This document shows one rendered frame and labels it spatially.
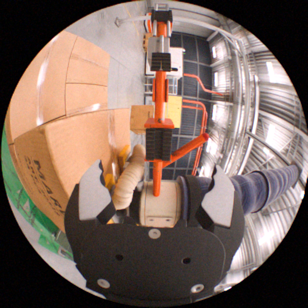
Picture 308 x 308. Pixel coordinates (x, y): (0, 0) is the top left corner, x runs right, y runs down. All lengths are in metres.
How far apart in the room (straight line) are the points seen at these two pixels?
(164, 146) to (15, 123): 0.57
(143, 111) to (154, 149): 1.51
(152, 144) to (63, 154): 0.16
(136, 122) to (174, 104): 6.00
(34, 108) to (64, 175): 0.45
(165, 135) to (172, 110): 7.35
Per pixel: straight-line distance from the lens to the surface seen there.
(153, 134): 0.21
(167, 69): 0.20
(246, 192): 0.47
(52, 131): 0.15
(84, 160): 0.21
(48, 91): 0.64
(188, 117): 11.17
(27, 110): 0.56
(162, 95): 0.22
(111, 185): 0.28
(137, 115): 1.72
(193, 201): 0.33
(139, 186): 0.33
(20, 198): 1.16
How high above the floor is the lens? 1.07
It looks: 2 degrees down
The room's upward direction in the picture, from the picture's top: 93 degrees clockwise
